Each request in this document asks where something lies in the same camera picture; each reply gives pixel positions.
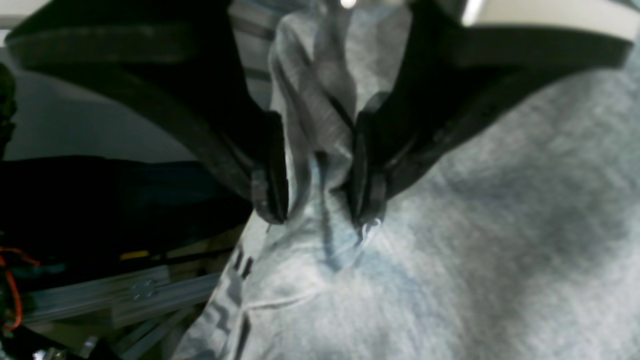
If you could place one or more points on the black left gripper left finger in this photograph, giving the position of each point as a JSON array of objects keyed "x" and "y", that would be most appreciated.
[{"x": 178, "y": 67}]

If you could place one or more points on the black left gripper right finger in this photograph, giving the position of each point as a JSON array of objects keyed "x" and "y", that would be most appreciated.
[{"x": 465, "y": 63}]

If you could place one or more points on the grey T-shirt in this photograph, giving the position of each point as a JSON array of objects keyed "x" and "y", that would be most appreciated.
[{"x": 522, "y": 244}]

